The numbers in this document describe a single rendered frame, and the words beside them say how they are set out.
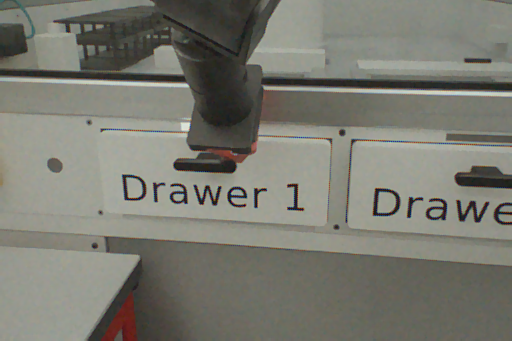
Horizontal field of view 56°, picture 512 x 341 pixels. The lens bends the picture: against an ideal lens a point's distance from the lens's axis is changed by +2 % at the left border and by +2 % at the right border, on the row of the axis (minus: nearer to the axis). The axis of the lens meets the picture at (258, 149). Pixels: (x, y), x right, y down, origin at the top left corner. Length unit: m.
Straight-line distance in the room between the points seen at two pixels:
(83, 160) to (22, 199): 0.11
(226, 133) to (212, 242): 0.23
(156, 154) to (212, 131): 0.15
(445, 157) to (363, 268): 0.19
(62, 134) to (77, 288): 0.19
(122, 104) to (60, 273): 0.23
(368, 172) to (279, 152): 0.11
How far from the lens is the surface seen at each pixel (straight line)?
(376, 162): 0.58
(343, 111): 0.57
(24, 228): 0.77
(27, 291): 0.66
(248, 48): 0.36
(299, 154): 0.57
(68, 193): 0.70
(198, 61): 0.40
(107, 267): 0.66
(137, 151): 0.61
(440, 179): 0.60
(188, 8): 0.35
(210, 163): 0.55
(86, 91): 0.63
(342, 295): 0.70
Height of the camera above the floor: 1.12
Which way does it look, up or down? 20 degrees down
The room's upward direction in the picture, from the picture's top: straight up
